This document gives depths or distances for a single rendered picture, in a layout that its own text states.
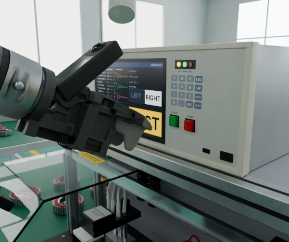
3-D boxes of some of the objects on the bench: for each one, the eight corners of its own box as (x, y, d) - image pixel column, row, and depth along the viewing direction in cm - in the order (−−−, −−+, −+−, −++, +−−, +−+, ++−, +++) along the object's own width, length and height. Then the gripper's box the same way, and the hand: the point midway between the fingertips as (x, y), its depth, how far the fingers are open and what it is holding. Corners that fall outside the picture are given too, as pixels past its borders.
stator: (85, 200, 111) (85, 192, 110) (80, 215, 100) (80, 206, 100) (57, 201, 111) (56, 192, 110) (49, 216, 100) (48, 207, 99)
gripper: (6, 125, 38) (122, 157, 52) (30, 139, 31) (156, 171, 45) (29, 66, 38) (137, 113, 53) (56, 66, 32) (172, 120, 46)
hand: (146, 122), depth 48 cm, fingers closed
